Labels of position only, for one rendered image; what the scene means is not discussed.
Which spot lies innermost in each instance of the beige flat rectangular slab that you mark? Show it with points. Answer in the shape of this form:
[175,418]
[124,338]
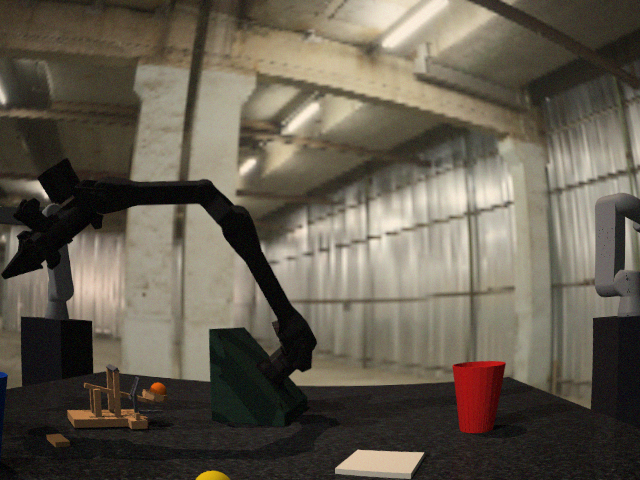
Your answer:
[381,464]

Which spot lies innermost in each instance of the orange ball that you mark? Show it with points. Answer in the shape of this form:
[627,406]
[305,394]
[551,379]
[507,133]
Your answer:
[158,388]

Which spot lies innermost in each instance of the red plastic cup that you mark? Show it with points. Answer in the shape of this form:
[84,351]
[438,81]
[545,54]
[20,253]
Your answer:
[478,388]

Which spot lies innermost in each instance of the yellow ball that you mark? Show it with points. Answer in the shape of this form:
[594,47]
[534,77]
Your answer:
[212,475]

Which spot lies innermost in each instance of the blue plastic cup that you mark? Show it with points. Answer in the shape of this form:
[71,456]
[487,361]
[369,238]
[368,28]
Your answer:
[3,385]

